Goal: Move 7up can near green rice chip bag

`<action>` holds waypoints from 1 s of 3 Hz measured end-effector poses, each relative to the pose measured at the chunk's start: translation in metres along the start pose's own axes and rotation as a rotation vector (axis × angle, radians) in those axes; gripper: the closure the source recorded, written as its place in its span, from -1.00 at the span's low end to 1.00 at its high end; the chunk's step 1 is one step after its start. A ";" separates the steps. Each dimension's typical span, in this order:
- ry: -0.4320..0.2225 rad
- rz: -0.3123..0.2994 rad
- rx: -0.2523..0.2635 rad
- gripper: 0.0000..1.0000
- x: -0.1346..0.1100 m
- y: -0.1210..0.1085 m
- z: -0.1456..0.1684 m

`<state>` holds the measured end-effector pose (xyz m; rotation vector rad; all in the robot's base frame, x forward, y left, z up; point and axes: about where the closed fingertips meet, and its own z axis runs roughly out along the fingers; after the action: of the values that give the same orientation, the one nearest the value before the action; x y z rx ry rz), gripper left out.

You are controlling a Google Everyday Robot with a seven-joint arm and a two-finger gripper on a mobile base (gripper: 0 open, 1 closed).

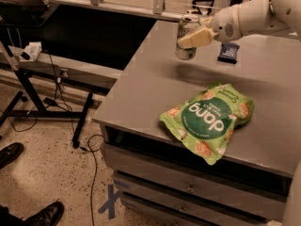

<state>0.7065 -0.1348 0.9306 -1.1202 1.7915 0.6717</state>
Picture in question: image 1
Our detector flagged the middle grey drawer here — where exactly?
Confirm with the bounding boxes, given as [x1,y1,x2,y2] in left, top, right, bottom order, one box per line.
[112,170,267,226]

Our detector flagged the bottom grey drawer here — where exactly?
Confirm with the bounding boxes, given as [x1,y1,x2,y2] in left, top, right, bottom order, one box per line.
[120,192,219,226]

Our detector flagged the black shoe upper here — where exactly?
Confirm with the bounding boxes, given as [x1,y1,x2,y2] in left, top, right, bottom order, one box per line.
[0,142,24,169]

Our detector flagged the black metal desk frame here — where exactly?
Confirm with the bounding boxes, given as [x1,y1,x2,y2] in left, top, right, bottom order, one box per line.
[0,40,93,149]

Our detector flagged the green dang rice chip bag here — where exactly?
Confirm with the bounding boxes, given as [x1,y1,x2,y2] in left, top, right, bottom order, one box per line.
[159,83,255,166]

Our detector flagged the black shoe lower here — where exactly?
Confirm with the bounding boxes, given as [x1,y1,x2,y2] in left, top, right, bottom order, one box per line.
[24,202,64,226]

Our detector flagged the green white 7up can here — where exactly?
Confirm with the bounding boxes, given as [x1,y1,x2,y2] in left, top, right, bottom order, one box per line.
[174,13,201,61]

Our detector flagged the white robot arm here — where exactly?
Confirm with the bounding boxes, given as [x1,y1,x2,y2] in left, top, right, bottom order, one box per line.
[178,0,301,48]

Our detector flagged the black floor cable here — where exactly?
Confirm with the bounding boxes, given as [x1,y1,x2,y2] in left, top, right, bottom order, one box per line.
[78,134,105,226]

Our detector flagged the dark blue snack bar wrapper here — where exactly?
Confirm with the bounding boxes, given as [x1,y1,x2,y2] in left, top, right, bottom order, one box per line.
[217,42,240,64]

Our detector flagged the white box on desk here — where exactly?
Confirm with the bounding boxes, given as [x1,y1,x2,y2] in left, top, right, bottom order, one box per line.
[21,42,41,61]

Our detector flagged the grey drawer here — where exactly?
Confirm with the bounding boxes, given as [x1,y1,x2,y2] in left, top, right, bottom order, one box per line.
[112,170,267,226]
[103,144,285,222]
[120,192,219,226]

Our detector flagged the black power adapter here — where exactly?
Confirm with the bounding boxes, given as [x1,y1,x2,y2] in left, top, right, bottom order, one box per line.
[43,97,58,106]

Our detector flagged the black shoe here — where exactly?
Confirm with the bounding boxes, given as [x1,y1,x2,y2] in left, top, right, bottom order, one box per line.
[0,142,24,169]
[24,202,64,226]

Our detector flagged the top grey drawer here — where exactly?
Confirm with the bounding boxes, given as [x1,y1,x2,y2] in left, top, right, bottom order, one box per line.
[103,144,285,222]

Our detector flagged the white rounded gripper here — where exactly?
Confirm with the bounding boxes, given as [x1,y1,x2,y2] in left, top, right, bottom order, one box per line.
[177,0,272,49]

